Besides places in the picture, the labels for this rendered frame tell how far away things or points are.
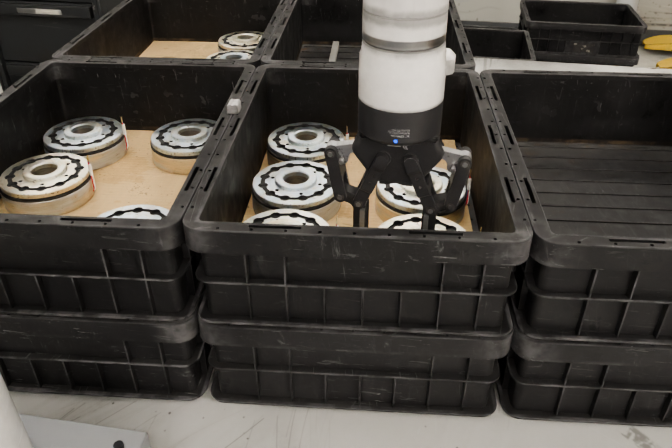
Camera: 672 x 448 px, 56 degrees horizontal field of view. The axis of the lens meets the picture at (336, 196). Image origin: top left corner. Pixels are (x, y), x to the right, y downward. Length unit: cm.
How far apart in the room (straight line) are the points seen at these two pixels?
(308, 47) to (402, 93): 75
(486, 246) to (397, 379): 19
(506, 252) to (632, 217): 29
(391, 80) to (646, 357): 34
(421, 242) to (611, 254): 15
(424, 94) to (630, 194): 39
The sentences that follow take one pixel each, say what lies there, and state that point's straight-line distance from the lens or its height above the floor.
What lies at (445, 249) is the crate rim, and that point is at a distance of 53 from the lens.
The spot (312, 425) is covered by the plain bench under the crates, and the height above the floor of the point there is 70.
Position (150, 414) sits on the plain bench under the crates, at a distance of 71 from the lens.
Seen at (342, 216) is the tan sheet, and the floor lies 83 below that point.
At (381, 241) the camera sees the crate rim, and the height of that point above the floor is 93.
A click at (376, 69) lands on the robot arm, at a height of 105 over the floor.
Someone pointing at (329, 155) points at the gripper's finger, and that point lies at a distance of 59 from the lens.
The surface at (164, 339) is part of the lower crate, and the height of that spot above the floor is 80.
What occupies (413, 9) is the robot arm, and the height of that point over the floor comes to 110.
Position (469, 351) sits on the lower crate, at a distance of 61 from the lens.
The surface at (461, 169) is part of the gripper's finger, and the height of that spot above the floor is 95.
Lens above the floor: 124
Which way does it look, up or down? 32 degrees down
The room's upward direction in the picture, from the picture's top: straight up
